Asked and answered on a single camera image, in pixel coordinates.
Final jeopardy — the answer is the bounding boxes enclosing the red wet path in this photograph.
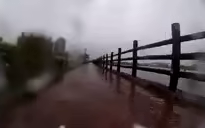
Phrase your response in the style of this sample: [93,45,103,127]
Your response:
[0,62,205,128]

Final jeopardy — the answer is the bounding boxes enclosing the tall grey building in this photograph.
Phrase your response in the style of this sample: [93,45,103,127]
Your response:
[53,37,67,56]

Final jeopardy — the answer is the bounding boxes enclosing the stone kerb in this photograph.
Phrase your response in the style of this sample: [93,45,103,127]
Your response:
[103,66,205,114]

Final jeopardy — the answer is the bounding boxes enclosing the green bushes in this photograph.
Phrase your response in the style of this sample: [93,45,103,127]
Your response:
[0,34,74,98]

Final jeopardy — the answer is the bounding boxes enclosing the wide grey building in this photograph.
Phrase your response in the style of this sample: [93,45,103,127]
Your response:
[17,31,54,54]

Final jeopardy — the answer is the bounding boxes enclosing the grey water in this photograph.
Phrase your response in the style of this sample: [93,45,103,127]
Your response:
[113,59,205,100]

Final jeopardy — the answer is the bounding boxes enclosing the dark wooden rail fence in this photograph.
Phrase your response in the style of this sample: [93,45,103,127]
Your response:
[88,22,205,93]

